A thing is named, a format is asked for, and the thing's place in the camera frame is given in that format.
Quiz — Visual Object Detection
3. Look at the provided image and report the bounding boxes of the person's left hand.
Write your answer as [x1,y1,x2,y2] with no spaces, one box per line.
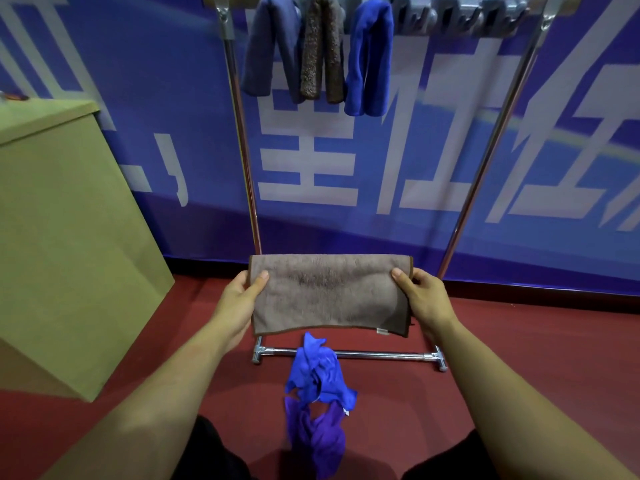
[210,270,270,355]

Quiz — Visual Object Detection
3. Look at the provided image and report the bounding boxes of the person's right hand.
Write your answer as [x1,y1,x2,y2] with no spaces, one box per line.
[391,267,459,344]

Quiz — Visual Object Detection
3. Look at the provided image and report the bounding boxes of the grey-brown microfibre towel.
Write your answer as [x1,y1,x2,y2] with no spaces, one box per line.
[248,254,415,339]

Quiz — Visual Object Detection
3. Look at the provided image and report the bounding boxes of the person's left forearm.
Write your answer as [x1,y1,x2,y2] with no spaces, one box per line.
[42,321,236,480]

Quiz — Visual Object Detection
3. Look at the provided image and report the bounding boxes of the person's right forearm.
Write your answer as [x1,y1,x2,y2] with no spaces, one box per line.
[431,319,637,480]

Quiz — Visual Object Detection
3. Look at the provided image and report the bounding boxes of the metal clothes rack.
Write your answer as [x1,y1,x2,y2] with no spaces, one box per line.
[202,0,583,373]

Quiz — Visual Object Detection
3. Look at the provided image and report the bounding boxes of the crumpled royal blue cloth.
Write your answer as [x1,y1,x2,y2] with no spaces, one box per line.
[285,332,358,413]

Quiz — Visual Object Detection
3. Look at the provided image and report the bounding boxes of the blue banner with white print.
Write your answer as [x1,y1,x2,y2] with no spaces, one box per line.
[0,0,640,298]

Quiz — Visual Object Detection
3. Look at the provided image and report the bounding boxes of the crumpled purple cloth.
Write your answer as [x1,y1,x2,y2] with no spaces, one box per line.
[284,395,347,480]

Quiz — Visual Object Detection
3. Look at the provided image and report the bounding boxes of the person's black trousers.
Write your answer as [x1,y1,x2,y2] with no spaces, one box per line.
[170,415,501,480]

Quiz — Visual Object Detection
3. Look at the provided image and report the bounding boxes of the royal blue hanging towel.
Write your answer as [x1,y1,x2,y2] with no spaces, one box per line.
[344,0,395,117]

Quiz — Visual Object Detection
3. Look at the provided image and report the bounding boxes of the slate blue hanging towel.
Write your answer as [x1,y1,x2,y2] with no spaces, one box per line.
[240,0,306,104]

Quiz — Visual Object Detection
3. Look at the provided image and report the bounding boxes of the dark brown hanging towel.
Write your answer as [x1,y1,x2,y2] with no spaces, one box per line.
[300,0,347,104]

